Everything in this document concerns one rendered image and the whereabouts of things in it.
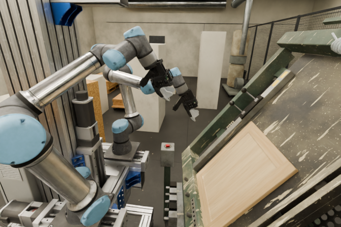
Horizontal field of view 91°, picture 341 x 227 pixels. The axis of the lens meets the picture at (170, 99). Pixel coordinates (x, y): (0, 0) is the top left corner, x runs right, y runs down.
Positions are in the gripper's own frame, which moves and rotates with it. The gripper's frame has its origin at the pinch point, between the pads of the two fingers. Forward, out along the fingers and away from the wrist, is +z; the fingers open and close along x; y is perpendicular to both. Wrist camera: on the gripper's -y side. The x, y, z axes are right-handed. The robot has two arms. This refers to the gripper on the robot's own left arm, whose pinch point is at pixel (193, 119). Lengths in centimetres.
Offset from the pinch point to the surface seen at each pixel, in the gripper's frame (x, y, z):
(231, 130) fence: 9.8, 19.1, 22.6
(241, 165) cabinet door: -18.1, 17.2, 28.7
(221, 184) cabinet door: -19.4, 2.3, 36.2
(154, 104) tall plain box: 203, -100, 29
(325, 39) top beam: 3, 80, -14
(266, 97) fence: 12, 48, 9
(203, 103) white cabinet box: 355, -30, 122
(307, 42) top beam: 13, 78, -14
